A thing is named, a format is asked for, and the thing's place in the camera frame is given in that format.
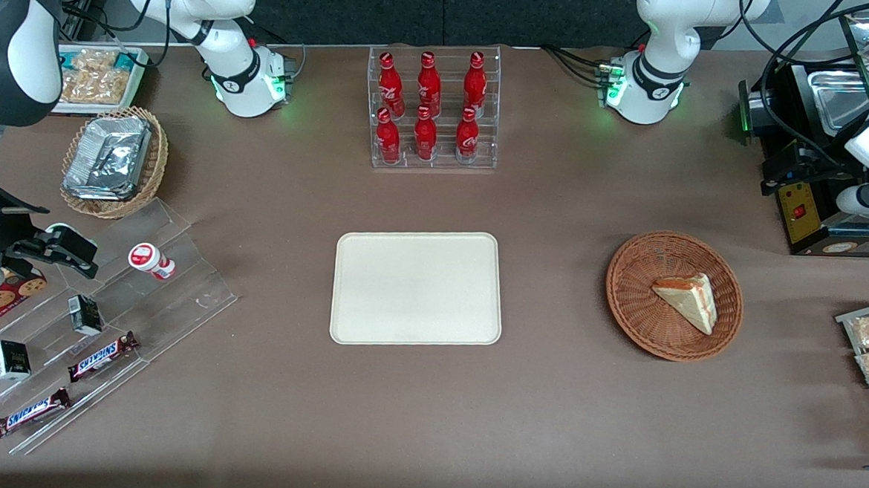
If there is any dark partition panel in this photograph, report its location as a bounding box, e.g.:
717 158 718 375
241 0 653 64

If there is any small black box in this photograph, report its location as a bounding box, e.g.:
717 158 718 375
0 339 33 383
66 294 106 338

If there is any clear bag of snacks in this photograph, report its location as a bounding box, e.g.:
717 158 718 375
71 48 120 74
59 67 134 107

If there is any small red white bottle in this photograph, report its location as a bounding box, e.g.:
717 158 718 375
127 242 178 282

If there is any black machine with yellow panel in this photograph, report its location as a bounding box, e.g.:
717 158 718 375
729 58 869 261

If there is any round brown wicker basket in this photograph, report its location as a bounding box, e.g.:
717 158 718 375
602 227 748 365

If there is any Snickers chocolate bar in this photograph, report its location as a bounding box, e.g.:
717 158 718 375
0 384 74 443
67 328 141 387

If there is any triangle sandwich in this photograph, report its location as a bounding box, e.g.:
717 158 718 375
649 270 720 337

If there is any clear acrylic bottle rack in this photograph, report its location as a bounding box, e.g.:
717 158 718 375
362 39 504 176

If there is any red cola bottle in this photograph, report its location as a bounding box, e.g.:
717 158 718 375
454 105 483 164
411 105 441 162
376 51 409 119
374 107 404 166
460 50 491 118
414 51 445 119

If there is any light wicker basket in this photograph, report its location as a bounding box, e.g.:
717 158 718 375
58 103 172 224

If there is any clear acrylic stepped display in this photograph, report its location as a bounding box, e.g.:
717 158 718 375
0 190 244 467

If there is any cream plastic tray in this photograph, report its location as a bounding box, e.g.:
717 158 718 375
329 225 508 353

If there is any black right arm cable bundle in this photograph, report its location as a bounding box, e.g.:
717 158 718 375
56 0 175 69

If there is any silver foil packet stack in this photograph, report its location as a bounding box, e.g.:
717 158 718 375
61 111 154 204

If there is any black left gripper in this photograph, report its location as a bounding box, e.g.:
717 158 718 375
760 138 865 201

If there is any white snack tray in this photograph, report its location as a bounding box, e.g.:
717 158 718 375
52 42 151 120

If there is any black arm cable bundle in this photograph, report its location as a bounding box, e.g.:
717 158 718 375
731 0 869 172
56 0 175 69

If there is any black left arm cable bundle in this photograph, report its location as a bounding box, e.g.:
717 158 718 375
731 0 869 172

